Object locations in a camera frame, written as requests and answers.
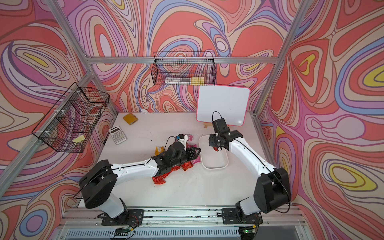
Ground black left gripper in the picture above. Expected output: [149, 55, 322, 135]
[169, 146, 202, 169]

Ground white plastic storage box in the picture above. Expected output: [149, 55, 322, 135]
[198, 135, 229, 171]

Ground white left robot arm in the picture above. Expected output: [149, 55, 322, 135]
[79, 142, 201, 219]

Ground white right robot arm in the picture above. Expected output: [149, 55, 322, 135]
[209, 118, 292, 216]

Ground pink framed whiteboard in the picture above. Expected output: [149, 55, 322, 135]
[196, 85, 250, 127]

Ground yellow square pad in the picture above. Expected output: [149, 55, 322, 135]
[123, 113, 138, 126]

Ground grey calculator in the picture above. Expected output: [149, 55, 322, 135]
[109, 126, 127, 145]

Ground yellow sticky notes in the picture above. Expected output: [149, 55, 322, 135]
[191, 77, 205, 86]

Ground black marker pen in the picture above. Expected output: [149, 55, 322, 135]
[103, 132, 110, 145]

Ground green circuit board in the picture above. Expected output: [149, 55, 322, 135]
[114, 228, 135, 236]

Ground yellow note in left basket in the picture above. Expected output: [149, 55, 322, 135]
[72, 135, 86, 144]

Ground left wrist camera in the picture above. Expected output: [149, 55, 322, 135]
[176, 134, 189, 144]

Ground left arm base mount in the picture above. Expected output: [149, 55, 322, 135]
[98, 209, 144, 228]

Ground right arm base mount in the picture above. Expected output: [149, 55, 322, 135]
[217, 208, 263, 226]

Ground black wire basket back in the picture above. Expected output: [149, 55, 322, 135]
[151, 51, 217, 86]

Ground black wire basket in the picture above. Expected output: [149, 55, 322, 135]
[151, 51, 217, 86]
[32, 83, 110, 153]

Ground black wire basket left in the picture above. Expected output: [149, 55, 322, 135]
[32, 83, 110, 153]

